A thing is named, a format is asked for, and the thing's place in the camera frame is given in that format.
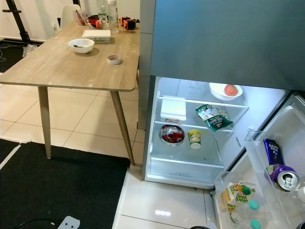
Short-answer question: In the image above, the glass fridge shelf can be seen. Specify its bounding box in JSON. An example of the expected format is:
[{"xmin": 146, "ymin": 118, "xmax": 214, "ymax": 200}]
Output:
[
  {"xmin": 149, "ymin": 156, "xmax": 222, "ymax": 169},
  {"xmin": 161, "ymin": 95, "xmax": 249, "ymax": 108},
  {"xmin": 155, "ymin": 121, "xmax": 234, "ymax": 133}
]

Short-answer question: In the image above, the dark grey fridge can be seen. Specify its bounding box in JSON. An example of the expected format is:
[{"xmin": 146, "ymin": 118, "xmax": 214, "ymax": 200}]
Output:
[{"xmin": 141, "ymin": 0, "xmax": 305, "ymax": 229}]

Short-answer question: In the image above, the white tape strip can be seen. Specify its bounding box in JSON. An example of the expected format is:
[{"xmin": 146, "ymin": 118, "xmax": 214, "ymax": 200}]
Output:
[{"xmin": 0, "ymin": 143, "xmax": 22, "ymax": 167}]

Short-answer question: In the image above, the black floor mat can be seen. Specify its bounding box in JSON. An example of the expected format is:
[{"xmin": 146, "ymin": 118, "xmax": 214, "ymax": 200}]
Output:
[{"xmin": 0, "ymin": 41, "xmax": 43, "ymax": 73}]

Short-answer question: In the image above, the crumpled clear plastic bag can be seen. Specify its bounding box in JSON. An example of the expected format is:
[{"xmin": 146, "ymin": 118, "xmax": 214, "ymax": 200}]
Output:
[{"xmin": 21, "ymin": 44, "xmax": 38, "ymax": 58}]

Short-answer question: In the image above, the black metal stand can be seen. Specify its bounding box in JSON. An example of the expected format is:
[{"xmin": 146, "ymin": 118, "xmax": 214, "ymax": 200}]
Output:
[{"xmin": 5, "ymin": 0, "xmax": 48, "ymax": 44}]

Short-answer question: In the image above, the black carpet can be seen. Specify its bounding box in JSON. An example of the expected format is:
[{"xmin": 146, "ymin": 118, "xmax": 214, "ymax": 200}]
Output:
[{"xmin": 0, "ymin": 141, "xmax": 132, "ymax": 229}]

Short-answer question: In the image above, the white bowl with brown food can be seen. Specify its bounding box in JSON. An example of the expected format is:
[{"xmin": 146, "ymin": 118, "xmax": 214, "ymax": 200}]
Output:
[{"xmin": 68, "ymin": 38, "xmax": 95, "ymax": 54}]

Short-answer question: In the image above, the white plastic chair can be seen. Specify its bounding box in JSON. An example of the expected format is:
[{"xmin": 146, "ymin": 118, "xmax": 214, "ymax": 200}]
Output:
[{"xmin": 60, "ymin": 4, "xmax": 78, "ymax": 27}]

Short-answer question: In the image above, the white lidded food container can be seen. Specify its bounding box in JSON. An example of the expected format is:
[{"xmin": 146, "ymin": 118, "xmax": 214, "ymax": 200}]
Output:
[
  {"xmin": 82, "ymin": 30, "xmax": 111, "ymax": 44},
  {"xmin": 160, "ymin": 97, "xmax": 187, "ymax": 121}
]

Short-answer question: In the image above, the small bowl with red food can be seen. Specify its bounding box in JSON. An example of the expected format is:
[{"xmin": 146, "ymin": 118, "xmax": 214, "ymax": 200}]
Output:
[{"xmin": 88, "ymin": 18, "xmax": 105, "ymax": 29}]

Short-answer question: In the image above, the clear water bottle teal cap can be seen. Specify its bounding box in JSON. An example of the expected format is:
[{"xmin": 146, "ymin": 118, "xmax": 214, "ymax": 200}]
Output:
[{"xmin": 98, "ymin": 0, "xmax": 108, "ymax": 20}]

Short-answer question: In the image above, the clear sports bottle white lid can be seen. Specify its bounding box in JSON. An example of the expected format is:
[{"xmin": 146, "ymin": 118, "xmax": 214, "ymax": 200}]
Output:
[{"xmin": 108, "ymin": 0, "xmax": 120, "ymax": 33}]

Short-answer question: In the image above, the steel bowl with red food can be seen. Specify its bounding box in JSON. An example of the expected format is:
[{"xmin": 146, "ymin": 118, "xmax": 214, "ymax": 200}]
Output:
[{"xmin": 159, "ymin": 125, "xmax": 185, "ymax": 146}]

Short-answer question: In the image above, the yellow instant noodle cup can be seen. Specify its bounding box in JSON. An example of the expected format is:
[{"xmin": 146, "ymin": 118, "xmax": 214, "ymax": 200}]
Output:
[{"xmin": 187, "ymin": 129, "xmax": 202, "ymax": 149}]

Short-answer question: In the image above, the green snack bag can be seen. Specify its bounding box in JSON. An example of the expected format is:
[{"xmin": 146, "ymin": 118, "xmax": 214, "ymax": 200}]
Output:
[{"xmin": 195, "ymin": 104, "xmax": 234, "ymax": 132}]

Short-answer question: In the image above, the white ceramic bowl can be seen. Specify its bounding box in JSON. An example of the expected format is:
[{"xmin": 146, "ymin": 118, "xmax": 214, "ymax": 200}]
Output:
[{"xmin": 209, "ymin": 82, "xmax": 244, "ymax": 101}]

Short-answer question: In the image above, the red tomato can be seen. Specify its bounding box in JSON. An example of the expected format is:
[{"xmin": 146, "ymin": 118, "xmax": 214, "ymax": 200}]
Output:
[{"xmin": 224, "ymin": 84, "xmax": 239, "ymax": 96}]

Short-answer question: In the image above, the yellow green juice carton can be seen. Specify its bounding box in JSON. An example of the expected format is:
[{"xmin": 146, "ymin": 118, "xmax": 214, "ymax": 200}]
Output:
[{"xmin": 219, "ymin": 181, "xmax": 258, "ymax": 213}]

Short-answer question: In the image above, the purple drink can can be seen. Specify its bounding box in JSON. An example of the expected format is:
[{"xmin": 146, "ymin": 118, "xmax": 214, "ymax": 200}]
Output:
[{"xmin": 267, "ymin": 164, "xmax": 301, "ymax": 192}]

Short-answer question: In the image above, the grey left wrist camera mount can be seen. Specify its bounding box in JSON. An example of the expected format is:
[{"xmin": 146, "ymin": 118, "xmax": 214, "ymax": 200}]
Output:
[{"xmin": 60, "ymin": 216, "xmax": 81, "ymax": 229}]

